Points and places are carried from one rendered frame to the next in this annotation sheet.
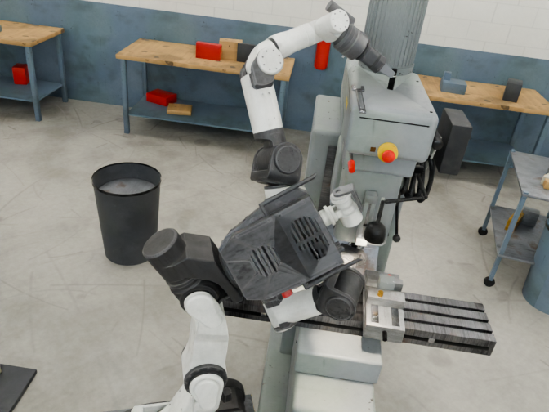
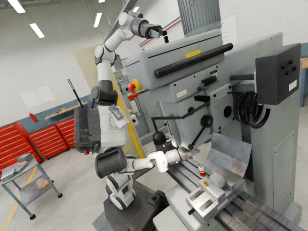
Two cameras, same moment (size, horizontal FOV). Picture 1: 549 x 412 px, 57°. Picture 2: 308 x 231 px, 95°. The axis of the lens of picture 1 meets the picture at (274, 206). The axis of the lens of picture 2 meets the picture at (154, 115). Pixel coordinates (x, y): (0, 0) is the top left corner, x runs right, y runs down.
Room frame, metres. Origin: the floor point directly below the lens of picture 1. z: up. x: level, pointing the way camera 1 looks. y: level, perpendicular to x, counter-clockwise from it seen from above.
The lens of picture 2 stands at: (1.16, -0.96, 1.84)
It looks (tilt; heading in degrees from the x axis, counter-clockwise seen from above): 20 degrees down; 65
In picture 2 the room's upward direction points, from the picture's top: 18 degrees counter-clockwise
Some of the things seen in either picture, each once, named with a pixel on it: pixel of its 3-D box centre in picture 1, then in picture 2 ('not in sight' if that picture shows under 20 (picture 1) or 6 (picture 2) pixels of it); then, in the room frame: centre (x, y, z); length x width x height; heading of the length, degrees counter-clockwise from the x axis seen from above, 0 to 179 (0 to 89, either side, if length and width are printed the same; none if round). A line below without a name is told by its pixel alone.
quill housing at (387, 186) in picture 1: (365, 197); (186, 118); (1.66, -0.34, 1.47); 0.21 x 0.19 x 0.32; 87
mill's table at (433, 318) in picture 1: (341, 306); (201, 183); (1.66, -0.33, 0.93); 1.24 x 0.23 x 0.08; 87
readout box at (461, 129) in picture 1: (452, 141); (279, 74); (1.94, -0.68, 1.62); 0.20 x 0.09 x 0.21; 177
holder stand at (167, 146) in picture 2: not in sight; (166, 146); (1.68, 0.09, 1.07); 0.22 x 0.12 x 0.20; 98
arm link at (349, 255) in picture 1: (345, 260); (180, 154); (1.57, -0.30, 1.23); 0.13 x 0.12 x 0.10; 66
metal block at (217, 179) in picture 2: (386, 284); (217, 180); (1.65, -0.49, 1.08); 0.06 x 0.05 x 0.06; 85
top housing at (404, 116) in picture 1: (385, 109); (173, 60); (1.67, -0.34, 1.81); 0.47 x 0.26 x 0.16; 177
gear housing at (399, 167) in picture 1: (377, 141); (183, 82); (1.70, -0.34, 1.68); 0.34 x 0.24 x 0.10; 177
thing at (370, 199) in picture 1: (365, 218); (172, 130); (1.55, -0.33, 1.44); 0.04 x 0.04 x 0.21; 87
